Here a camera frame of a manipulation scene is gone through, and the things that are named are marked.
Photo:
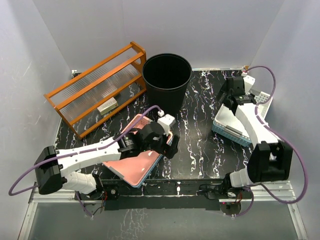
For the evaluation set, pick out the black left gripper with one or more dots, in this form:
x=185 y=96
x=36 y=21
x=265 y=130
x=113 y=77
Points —
x=173 y=148

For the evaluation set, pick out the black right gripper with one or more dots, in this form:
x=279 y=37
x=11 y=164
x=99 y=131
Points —
x=222 y=94

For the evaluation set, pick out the white perforated plastic basket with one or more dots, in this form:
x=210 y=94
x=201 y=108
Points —
x=249 y=118

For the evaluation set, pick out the pink plastic basket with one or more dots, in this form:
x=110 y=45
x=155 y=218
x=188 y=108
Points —
x=124 y=168

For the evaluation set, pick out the blue plastic basket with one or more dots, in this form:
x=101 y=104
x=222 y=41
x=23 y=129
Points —
x=231 y=134

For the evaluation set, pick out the large black plastic bin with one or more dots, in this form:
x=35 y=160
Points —
x=166 y=78

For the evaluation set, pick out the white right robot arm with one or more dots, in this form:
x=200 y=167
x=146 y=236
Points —
x=271 y=158

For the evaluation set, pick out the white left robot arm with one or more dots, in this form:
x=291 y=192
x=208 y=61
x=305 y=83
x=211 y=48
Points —
x=58 y=169

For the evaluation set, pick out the blue tray under pink basket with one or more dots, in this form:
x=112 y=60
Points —
x=150 y=172

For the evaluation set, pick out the small beige box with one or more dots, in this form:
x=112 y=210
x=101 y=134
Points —
x=108 y=106

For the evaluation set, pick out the orange wooden rack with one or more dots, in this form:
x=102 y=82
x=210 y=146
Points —
x=118 y=76

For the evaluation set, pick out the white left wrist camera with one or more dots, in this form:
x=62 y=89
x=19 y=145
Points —
x=166 y=121

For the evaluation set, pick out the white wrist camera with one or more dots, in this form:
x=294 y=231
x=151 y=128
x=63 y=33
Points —
x=166 y=121
x=248 y=81

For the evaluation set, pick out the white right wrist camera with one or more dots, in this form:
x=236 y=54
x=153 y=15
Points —
x=248 y=81

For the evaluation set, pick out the aluminium front frame rail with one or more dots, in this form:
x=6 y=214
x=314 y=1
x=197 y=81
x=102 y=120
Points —
x=158 y=217

